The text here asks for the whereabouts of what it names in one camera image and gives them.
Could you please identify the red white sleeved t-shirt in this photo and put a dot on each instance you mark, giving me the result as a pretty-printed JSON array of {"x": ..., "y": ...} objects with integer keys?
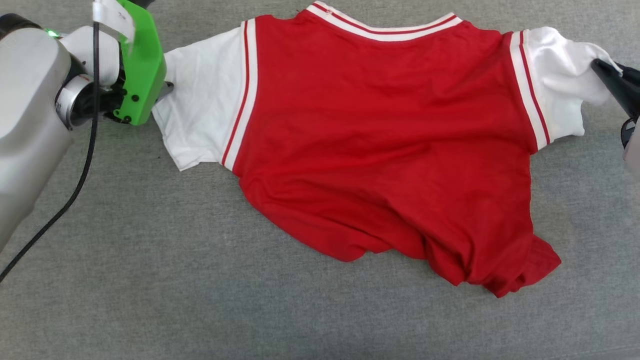
[{"x": 375, "y": 150}]

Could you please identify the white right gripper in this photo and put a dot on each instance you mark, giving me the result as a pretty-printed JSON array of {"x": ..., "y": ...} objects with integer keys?
[{"x": 634, "y": 157}]

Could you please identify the grey fabric sofa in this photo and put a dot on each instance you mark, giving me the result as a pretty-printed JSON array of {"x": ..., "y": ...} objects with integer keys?
[{"x": 150, "y": 300}]

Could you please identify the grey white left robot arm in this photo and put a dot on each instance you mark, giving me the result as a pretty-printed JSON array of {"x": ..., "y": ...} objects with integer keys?
[{"x": 25, "y": 110}]

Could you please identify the white paper label tag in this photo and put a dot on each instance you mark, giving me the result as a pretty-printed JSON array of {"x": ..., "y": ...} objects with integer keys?
[{"x": 114, "y": 15}]

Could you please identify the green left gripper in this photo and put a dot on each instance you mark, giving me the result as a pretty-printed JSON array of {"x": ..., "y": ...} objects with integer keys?
[{"x": 145, "y": 70}]

